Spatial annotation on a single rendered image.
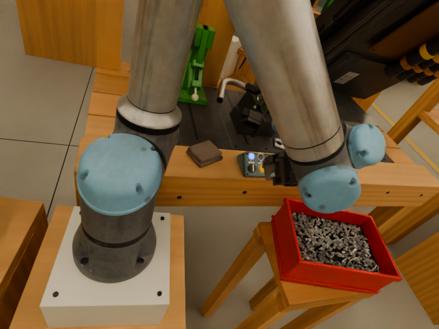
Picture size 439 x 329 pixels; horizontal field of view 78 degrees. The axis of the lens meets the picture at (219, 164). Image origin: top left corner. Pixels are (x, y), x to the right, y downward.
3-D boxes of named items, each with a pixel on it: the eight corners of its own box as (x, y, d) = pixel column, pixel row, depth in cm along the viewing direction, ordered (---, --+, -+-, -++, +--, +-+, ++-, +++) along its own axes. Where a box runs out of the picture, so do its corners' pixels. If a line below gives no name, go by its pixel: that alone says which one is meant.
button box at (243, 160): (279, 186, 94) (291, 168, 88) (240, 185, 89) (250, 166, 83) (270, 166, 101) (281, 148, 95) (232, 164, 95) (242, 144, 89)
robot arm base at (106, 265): (154, 282, 50) (161, 254, 44) (62, 284, 46) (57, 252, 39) (156, 216, 61) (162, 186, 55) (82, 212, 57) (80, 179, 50)
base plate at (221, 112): (391, 165, 126) (394, 162, 125) (150, 147, 87) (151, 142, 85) (345, 112, 154) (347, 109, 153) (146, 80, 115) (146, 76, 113)
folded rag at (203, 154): (208, 145, 93) (210, 138, 91) (223, 160, 90) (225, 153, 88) (185, 153, 87) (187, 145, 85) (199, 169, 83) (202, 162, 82)
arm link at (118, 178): (65, 234, 42) (56, 172, 33) (100, 177, 52) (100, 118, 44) (142, 252, 43) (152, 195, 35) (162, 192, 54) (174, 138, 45)
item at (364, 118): (372, 132, 92) (379, 125, 90) (336, 128, 86) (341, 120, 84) (320, 76, 118) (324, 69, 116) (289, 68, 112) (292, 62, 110)
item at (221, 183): (419, 207, 132) (445, 187, 123) (76, 207, 79) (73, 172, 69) (400, 185, 142) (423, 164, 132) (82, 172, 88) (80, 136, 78)
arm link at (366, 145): (359, 110, 46) (394, 133, 48) (315, 128, 56) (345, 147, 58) (349, 151, 44) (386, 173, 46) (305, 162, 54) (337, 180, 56)
